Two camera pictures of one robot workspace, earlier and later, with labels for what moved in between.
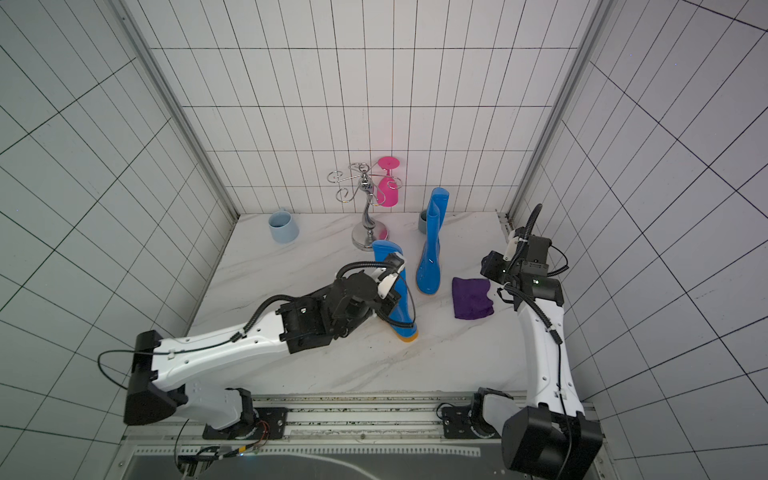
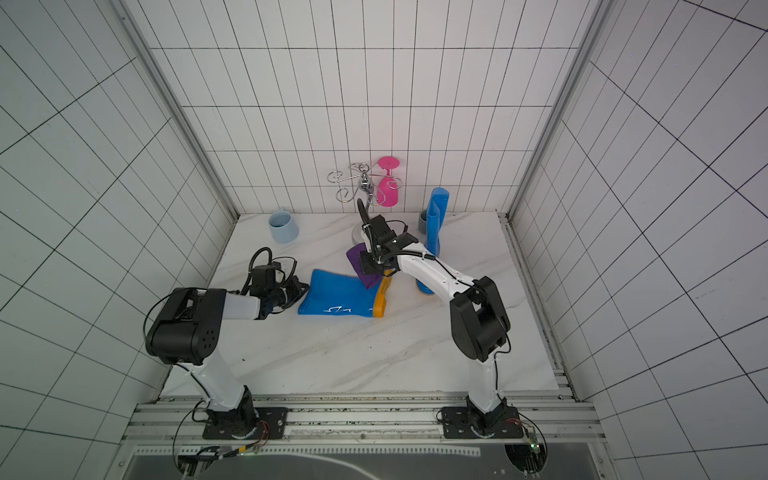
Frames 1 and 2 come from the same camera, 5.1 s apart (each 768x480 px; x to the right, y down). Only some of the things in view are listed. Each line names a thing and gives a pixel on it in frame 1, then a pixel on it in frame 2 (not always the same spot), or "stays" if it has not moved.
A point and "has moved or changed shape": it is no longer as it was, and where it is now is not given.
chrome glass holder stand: [374, 189] stays
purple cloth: [470, 297] has moved or changed shape
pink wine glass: [387, 189] stays
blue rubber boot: [428, 274] stays
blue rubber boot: [381, 249] has moved or changed shape
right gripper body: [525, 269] -> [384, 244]
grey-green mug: [422, 222] stays
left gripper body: [382, 307] -> [286, 295]
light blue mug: [283, 226] stays
